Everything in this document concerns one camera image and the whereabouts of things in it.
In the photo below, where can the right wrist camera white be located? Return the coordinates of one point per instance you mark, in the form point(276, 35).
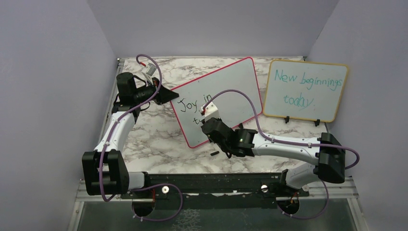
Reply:
point(208, 112)

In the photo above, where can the yellow framed written whiteboard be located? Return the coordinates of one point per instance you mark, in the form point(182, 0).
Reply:
point(304, 90)

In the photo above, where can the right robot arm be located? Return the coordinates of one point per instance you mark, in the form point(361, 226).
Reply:
point(322, 159)

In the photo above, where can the red framed whiteboard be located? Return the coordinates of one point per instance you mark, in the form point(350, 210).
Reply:
point(239, 101)

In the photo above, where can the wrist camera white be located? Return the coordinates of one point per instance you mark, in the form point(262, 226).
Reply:
point(147, 72)
point(208, 112)

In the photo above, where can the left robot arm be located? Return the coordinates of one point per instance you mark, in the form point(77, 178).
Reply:
point(104, 168)

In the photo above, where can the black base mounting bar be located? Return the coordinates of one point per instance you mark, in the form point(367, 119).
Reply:
point(201, 191)

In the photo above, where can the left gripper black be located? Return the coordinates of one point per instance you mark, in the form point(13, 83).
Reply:
point(164, 95)

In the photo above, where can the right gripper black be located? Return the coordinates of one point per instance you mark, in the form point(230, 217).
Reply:
point(219, 119)

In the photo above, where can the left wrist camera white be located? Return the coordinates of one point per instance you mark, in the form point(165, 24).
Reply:
point(147, 72)

